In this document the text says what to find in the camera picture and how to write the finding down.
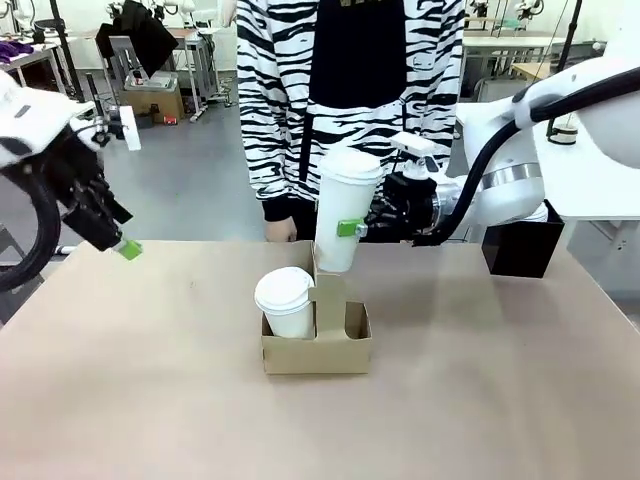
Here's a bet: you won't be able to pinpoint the light wooden table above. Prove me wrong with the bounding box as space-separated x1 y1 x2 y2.
508 60 554 82

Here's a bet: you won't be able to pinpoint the white paper cup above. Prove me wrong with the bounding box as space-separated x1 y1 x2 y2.
262 299 317 340
313 172 379 274

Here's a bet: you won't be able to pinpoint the brown cardboard cup carrier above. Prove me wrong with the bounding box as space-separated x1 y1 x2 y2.
260 239 374 376

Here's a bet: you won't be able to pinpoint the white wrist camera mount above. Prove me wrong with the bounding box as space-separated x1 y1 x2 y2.
389 132 439 182
118 105 143 152

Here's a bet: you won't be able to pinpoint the black shirt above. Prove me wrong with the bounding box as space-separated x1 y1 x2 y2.
309 0 407 117

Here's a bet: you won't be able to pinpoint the black trousers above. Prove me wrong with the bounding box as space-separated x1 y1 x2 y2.
292 197 454 245

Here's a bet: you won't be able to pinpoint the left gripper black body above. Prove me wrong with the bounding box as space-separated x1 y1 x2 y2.
37 130 121 251

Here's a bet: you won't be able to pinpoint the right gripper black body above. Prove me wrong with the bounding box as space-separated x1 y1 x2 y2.
379 172 438 236

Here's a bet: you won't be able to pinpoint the black tripod stand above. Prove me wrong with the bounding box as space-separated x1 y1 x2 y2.
48 0 85 104

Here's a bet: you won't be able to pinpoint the black light stand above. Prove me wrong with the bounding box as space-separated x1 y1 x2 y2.
563 0 585 54

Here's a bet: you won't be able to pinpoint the person's right hand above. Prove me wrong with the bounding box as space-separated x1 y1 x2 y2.
264 217 300 243

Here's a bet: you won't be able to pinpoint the white plastic cup lid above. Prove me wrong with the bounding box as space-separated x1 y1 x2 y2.
319 149 384 190
253 266 317 315

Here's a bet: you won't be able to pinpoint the black camera mount rod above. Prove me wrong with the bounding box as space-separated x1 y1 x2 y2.
85 73 126 149

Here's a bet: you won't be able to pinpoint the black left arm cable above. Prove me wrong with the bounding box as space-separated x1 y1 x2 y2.
0 169 65 294

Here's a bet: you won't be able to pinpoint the black and white tape roll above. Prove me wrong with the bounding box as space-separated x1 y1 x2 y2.
548 117 580 147

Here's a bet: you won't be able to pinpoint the brown cardboard box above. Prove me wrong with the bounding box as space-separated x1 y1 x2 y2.
118 72 186 126

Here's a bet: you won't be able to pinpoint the black open box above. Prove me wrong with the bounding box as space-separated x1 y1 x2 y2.
480 198 566 279

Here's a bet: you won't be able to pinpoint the white side table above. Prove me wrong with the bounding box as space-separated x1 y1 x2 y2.
532 117 640 221

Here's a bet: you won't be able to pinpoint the long white background table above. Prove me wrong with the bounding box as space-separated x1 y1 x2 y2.
462 29 609 64

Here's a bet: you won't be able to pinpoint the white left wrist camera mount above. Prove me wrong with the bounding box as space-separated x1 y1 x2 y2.
118 105 143 152

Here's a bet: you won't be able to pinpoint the black panel on stand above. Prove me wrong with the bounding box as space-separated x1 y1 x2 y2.
94 0 180 80

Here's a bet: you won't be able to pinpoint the grey metal frame table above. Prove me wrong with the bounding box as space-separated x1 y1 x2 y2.
183 28 237 124

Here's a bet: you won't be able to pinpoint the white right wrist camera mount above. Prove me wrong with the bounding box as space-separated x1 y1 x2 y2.
389 132 439 182

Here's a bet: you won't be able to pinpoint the person in zebra jacket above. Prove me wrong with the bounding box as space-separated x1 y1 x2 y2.
235 0 465 224

